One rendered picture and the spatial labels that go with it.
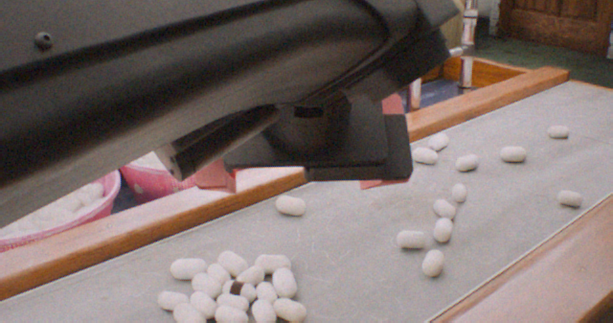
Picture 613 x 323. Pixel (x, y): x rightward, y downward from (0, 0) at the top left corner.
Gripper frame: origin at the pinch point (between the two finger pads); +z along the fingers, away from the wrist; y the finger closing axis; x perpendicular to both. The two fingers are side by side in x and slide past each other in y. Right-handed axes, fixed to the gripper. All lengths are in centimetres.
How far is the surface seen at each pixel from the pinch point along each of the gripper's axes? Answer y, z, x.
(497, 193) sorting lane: 28.0, 32.6, 12.7
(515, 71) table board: 54, 72, 59
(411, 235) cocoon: 13.4, 23.0, 3.7
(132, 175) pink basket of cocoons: -20.6, 37.3, 19.2
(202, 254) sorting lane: -9.6, 24.6, 3.0
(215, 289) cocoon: -7.6, 17.6, -3.1
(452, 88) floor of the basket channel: 41, 81, 61
